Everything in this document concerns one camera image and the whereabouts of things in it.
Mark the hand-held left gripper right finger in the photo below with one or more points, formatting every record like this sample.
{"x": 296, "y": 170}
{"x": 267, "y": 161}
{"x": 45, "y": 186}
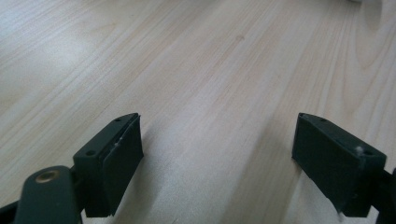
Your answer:
{"x": 330, "y": 161}

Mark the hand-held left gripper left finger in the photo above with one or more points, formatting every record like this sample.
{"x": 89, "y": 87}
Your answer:
{"x": 121, "y": 161}

